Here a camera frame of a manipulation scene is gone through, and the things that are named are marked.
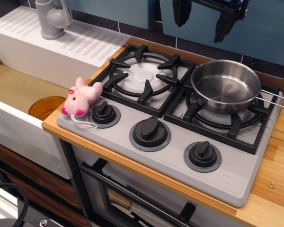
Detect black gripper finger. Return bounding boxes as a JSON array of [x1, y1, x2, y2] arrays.
[[172, 0, 192, 27], [214, 19, 234, 43]]

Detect black middle stove knob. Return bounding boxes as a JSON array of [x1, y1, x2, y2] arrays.
[[129, 116, 171, 152]]

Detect black right stove knob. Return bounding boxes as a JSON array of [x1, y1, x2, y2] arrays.
[[184, 141, 222, 173]]

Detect black left stove knob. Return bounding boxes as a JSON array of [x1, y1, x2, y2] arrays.
[[88, 101, 121, 129]]

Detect black stove knob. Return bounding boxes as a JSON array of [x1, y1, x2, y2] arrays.
[[184, 141, 222, 173], [88, 101, 121, 129], [129, 116, 171, 152]]

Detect grey toy stove top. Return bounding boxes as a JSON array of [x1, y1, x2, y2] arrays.
[[57, 97, 280, 207]]

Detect black left burner grate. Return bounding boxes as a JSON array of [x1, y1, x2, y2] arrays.
[[89, 44, 196, 118]]

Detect wooden drawer fronts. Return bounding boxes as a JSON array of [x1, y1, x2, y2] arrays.
[[0, 144, 91, 227]]

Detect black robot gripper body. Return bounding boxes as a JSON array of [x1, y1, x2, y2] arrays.
[[193, 0, 249, 23]]

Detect black braided cable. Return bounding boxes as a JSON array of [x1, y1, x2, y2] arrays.
[[0, 182, 30, 227]]

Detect white toy sink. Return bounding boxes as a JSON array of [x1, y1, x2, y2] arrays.
[[0, 6, 130, 179]]

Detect black right burner grate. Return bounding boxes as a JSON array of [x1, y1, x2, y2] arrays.
[[164, 81, 280, 155]]

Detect oven door with black handle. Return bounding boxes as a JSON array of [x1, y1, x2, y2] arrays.
[[80, 158, 234, 227]]

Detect grey toy faucet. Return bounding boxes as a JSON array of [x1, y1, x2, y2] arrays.
[[35, 0, 71, 40]]

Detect stainless steel pan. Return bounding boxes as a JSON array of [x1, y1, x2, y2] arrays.
[[191, 60, 284, 114]]

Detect orange plastic plate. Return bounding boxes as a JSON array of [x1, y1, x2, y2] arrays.
[[28, 96, 66, 121]]

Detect black burner grate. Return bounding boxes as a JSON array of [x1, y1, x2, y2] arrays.
[[89, 44, 196, 118], [164, 81, 280, 155]]

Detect pink stuffed pig toy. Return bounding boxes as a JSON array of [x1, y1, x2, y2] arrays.
[[61, 77, 103, 128]]

